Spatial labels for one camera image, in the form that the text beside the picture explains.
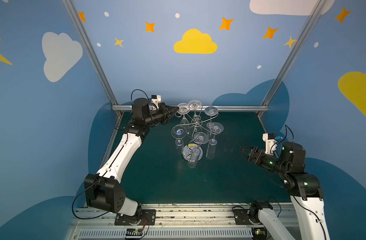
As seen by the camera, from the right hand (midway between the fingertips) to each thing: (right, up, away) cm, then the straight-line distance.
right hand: (246, 149), depth 67 cm
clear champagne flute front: (-21, +5, 0) cm, 22 cm away
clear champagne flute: (-31, +8, +2) cm, 32 cm away
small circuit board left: (-53, -43, +7) cm, 69 cm away
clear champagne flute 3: (-14, +9, +4) cm, 17 cm away
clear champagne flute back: (-23, +22, +12) cm, 34 cm away
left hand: (-31, +20, +4) cm, 37 cm away
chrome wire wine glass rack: (-23, +10, +6) cm, 26 cm away
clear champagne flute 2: (-14, +18, +10) cm, 25 cm away
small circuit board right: (+9, -43, +7) cm, 45 cm away
